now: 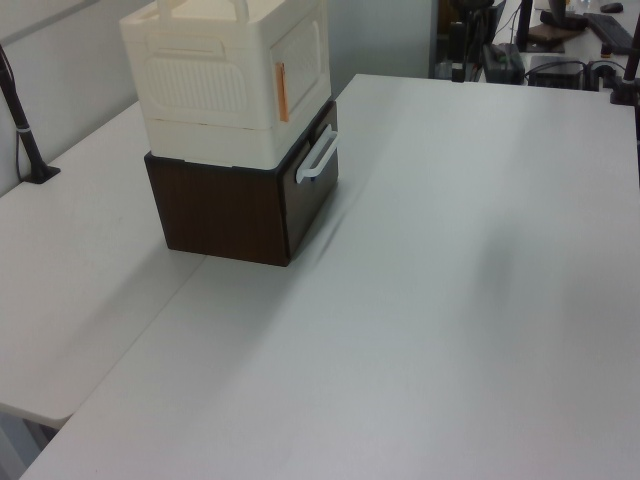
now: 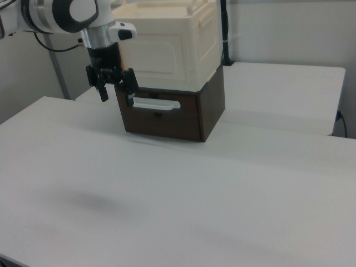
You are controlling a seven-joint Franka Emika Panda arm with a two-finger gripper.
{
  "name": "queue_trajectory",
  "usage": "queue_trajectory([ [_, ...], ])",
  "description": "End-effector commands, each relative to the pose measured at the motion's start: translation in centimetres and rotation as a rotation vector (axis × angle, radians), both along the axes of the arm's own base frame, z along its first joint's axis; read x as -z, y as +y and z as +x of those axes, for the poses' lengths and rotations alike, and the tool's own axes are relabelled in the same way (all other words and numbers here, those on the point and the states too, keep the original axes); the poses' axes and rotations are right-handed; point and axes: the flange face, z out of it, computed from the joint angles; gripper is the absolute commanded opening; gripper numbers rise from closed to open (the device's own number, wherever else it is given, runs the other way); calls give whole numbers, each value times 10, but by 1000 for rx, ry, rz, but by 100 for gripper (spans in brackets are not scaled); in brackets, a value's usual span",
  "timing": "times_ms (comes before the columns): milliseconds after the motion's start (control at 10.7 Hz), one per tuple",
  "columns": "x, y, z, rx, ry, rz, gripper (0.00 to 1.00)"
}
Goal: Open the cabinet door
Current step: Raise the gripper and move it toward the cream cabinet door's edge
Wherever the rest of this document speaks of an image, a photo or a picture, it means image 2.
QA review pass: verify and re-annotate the dark brown wooden drawer box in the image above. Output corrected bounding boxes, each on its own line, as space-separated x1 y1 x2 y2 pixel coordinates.
114 65 225 143

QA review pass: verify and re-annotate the white drawer handle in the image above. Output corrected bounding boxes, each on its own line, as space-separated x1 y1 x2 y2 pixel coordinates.
130 97 181 111

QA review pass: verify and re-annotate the black camera stand pole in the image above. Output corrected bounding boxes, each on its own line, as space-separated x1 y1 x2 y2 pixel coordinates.
218 0 234 67

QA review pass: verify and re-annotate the black power cable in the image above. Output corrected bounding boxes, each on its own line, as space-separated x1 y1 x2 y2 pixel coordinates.
335 110 348 138

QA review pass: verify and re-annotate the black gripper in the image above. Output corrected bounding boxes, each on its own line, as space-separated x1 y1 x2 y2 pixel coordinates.
85 44 139 108

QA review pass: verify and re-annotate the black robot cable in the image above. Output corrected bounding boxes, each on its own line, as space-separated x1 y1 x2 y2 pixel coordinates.
33 32 84 52

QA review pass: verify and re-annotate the cream plastic cabinet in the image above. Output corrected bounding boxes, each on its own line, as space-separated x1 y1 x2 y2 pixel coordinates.
113 0 223 91

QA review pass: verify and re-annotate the grey metal frame post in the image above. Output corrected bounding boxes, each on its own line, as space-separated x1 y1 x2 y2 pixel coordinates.
44 34 70 100

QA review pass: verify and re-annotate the cream cabinet door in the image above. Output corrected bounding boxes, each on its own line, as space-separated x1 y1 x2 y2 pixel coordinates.
117 32 186 84

